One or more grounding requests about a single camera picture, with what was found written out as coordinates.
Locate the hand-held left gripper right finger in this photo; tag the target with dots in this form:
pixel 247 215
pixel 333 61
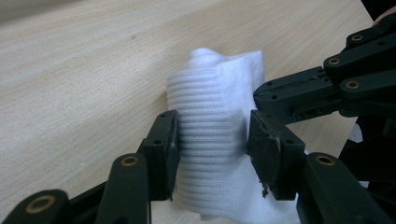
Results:
pixel 274 155

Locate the white sock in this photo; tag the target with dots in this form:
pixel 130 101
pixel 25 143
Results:
pixel 211 124

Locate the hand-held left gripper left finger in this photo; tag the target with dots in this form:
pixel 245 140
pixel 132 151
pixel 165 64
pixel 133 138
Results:
pixel 163 149

